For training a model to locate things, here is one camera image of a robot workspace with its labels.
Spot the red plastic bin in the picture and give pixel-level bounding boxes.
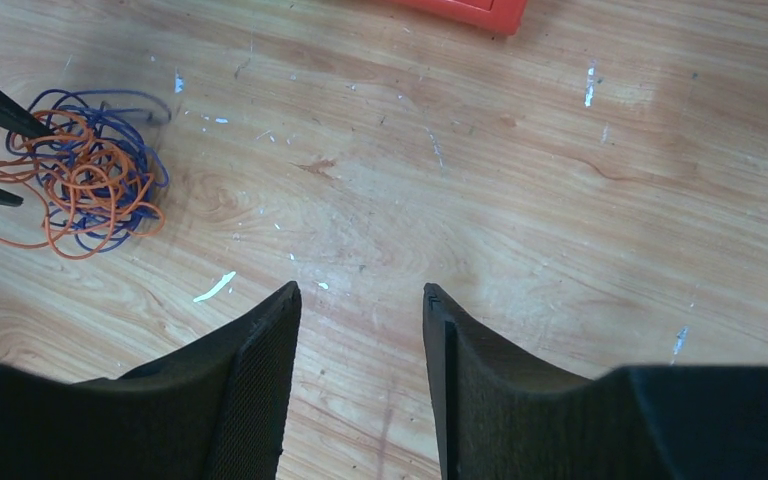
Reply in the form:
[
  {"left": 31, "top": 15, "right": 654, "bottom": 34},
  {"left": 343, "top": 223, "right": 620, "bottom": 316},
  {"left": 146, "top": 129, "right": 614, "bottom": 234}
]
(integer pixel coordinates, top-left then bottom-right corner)
[{"left": 395, "top": 0, "right": 528, "bottom": 35}]

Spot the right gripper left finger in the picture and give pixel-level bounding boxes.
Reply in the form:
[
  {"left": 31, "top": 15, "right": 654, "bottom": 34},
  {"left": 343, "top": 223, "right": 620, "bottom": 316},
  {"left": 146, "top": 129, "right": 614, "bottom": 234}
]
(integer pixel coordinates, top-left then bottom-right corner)
[{"left": 0, "top": 282, "right": 302, "bottom": 479}]

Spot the orange cable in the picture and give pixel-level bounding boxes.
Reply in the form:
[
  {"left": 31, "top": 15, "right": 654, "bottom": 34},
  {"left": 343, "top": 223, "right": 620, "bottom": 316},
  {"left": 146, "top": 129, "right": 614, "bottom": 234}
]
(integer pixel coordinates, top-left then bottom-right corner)
[{"left": 0, "top": 109, "right": 167, "bottom": 261}]

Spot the purple cable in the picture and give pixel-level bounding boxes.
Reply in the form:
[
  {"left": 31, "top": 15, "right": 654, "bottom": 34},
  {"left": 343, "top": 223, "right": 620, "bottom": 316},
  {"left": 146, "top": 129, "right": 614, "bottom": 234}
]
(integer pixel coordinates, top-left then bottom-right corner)
[{"left": 4, "top": 88, "right": 173, "bottom": 254}]

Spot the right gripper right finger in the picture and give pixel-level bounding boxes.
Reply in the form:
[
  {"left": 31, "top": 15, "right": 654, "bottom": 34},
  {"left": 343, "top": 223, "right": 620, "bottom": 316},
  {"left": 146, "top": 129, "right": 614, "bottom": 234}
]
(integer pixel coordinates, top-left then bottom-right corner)
[{"left": 423, "top": 283, "right": 768, "bottom": 479}]

